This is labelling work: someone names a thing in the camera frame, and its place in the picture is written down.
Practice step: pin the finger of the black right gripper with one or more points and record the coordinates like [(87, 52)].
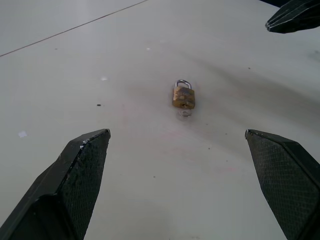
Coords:
[(302, 6), (300, 23)]

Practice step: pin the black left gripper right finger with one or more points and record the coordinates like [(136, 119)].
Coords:
[(287, 180)]

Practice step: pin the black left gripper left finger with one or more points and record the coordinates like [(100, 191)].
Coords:
[(75, 185)]

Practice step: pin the brass padlock with silver shackle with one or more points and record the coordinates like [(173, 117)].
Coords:
[(183, 96)]

